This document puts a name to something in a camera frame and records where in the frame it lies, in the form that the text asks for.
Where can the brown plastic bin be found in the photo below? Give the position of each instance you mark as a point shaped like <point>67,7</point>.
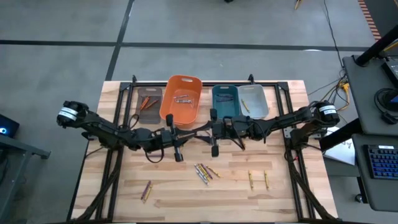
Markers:
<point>154,115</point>

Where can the black aluminium table frame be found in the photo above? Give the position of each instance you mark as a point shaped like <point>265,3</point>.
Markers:
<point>206,84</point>

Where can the black frame clamp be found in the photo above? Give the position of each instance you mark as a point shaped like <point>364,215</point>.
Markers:
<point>134,78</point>
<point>250,78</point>

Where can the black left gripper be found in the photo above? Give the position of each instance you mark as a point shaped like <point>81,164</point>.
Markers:
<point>161,140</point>

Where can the black metal beam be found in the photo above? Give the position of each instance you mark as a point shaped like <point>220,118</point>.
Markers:
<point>337,134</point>

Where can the black backlit keyboard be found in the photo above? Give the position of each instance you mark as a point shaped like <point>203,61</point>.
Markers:
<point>384,161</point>

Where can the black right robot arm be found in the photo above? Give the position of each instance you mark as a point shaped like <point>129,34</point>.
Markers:
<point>286,119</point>

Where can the black box with blue light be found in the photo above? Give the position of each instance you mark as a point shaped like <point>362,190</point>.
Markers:
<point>11,126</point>

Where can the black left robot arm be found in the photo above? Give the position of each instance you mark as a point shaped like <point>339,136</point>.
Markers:
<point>105,130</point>

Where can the orange plastic bin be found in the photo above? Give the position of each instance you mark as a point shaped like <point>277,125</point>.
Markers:
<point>186,116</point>

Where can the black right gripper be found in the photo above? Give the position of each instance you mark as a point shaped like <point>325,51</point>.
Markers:
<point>230,129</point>

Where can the wooden stand leg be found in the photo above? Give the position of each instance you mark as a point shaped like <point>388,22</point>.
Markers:
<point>299,3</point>

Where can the white paper sheet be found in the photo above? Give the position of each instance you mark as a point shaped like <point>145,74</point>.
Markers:
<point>343,154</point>

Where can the black desk caster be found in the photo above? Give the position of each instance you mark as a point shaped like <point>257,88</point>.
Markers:
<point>359,198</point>

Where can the orange striped floor tape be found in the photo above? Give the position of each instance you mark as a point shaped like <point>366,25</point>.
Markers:
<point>370,21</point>

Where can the grey desk top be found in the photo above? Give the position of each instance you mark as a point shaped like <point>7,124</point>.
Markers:
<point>363,93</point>
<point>382,193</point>

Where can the orange crayon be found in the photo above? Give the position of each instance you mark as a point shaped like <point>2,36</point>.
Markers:
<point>151,104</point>
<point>144,103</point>

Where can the black metal post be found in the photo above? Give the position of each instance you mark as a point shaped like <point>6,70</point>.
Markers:
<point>377,46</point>

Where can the black stand foot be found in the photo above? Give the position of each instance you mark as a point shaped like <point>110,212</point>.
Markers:
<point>229,1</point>

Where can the light grey plastic bin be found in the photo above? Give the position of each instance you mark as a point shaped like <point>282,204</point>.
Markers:
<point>258,105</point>

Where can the teal plastic bin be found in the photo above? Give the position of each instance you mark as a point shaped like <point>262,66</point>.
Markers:
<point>225,109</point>

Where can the grey metal table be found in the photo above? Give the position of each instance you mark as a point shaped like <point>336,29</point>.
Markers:
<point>12,174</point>

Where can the black electronic device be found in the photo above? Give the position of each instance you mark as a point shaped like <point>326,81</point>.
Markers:
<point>392,71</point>

